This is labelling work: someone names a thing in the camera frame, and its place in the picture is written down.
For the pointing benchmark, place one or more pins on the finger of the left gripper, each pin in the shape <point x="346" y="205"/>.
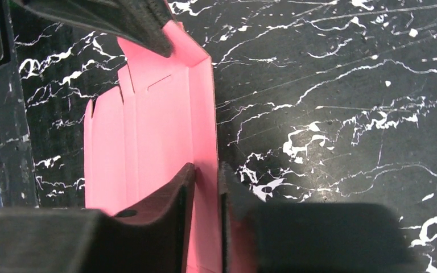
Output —
<point x="138" y="21"/>

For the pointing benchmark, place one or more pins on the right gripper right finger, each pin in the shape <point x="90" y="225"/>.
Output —
<point x="282" y="236"/>

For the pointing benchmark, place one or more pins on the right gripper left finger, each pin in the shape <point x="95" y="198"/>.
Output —
<point x="150" y="236"/>

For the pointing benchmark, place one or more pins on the pink paper box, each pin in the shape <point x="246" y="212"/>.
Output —
<point x="140" y="134"/>

